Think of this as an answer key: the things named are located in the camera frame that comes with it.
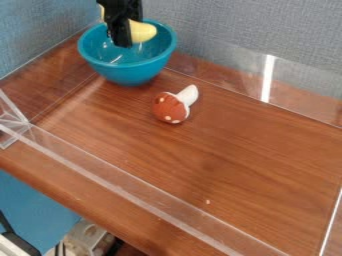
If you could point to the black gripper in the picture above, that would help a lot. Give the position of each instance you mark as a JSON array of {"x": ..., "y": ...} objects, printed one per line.
[{"x": 118, "y": 20}]

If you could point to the yellow toy banana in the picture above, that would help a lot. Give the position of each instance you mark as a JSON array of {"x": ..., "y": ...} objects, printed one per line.
[{"x": 142, "y": 31}]

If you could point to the blue plastic bowl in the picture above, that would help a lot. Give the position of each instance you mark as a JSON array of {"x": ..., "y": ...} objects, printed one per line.
[{"x": 127, "y": 66}]

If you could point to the red white toy mushroom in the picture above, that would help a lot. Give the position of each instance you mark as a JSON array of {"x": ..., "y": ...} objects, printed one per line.
[{"x": 171, "y": 107}]

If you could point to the grey power strip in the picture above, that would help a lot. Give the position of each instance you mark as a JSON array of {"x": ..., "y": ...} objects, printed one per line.
[{"x": 86, "y": 240}]

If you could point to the clear acrylic tray wall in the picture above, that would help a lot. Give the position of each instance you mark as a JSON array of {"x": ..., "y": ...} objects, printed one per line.
[{"x": 242, "y": 181}]

